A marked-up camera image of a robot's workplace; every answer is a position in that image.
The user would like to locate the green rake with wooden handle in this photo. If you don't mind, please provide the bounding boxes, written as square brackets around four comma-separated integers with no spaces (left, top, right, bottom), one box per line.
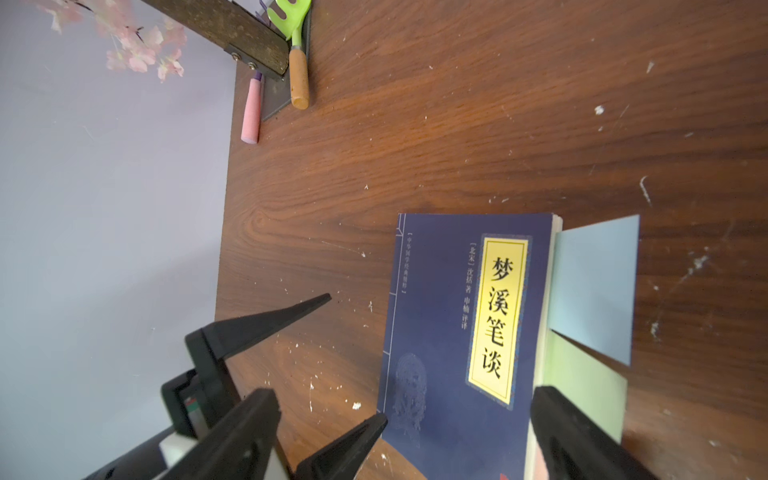
[268,0,312,110]

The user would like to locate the pink artificial cherry blossom tree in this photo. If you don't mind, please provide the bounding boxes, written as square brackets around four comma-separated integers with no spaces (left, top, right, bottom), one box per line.
[26,0,291,84]

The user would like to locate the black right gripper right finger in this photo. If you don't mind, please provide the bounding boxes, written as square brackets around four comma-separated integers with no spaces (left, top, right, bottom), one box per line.
[530,386,655,480]

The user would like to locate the dark blue paperback book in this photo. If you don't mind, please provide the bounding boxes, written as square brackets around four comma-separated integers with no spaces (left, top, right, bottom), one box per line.
[377,213,562,479]

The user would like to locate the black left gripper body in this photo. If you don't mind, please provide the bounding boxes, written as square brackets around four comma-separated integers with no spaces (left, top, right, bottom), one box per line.
[82,368,289,480]

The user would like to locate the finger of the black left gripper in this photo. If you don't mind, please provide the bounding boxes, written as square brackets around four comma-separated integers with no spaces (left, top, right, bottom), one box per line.
[185,293,332,414]
[293,413,388,480]

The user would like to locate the light green sticky note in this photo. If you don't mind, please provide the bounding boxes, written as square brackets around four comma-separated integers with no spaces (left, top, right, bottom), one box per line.
[542,330,628,443]

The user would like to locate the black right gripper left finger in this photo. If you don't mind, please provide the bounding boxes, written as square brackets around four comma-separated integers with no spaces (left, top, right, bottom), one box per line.
[163,389,281,479]

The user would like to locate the purple rake with pink handle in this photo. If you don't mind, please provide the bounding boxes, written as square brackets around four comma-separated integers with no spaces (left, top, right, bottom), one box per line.
[241,71,262,145]

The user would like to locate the light blue sticky note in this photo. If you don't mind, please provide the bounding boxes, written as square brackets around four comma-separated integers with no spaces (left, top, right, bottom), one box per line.
[547,215,640,366]

